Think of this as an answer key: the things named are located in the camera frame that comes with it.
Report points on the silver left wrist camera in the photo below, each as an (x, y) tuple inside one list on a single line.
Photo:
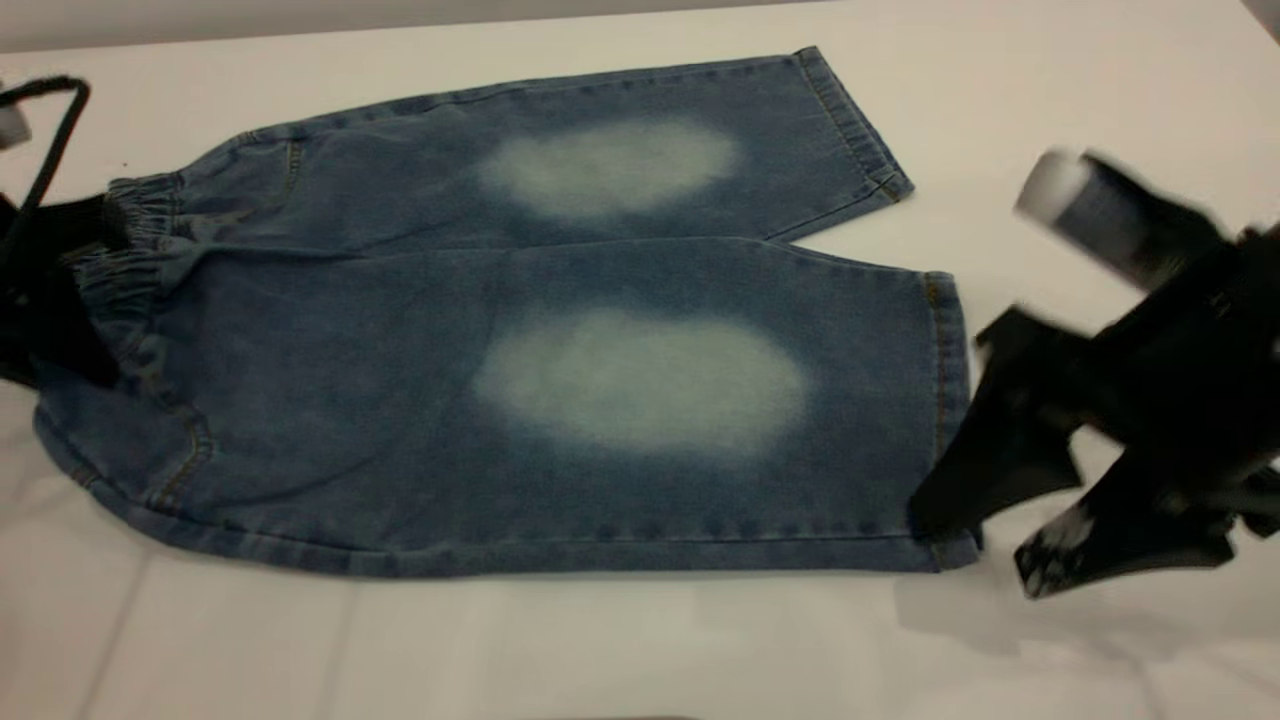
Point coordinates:
[(12, 125)]

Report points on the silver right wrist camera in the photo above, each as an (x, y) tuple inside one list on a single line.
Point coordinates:
[(1100, 215)]

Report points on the blue faded denim jeans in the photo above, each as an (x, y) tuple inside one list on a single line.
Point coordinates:
[(400, 400)]

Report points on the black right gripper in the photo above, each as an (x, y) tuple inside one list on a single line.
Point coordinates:
[(1200, 370)]

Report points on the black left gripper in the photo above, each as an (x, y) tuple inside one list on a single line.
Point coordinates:
[(30, 290)]

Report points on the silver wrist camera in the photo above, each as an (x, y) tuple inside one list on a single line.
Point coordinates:
[(1100, 215), (12, 125)]

